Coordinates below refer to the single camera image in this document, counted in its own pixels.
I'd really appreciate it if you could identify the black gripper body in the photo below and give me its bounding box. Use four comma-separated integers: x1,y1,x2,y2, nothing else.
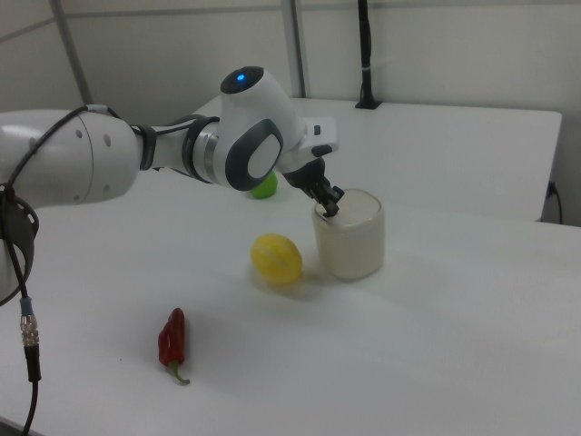
282,155,329,202

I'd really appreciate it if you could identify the cream plastic garbage bin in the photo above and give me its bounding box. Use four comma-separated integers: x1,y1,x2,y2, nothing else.
310,199,386,281

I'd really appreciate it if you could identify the green toy apple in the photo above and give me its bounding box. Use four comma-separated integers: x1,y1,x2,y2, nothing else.
248,171,279,201

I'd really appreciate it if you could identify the yellow toy melon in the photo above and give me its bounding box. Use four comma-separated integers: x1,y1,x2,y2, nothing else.
250,233,303,286

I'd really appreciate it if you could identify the red toy chili pepper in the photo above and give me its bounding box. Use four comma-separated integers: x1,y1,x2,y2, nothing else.
157,307,192,386

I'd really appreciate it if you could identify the wide aluminium frame post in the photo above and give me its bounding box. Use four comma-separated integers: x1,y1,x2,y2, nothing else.
280,0,310,99

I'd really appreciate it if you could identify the black camera stand pole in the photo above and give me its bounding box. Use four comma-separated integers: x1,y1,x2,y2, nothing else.
354,0,383,111

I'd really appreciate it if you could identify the slim aluminium frame post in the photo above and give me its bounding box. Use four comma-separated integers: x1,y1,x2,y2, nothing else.
48,0,95,106

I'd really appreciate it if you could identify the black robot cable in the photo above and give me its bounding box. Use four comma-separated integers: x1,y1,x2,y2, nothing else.
0,104,222,436

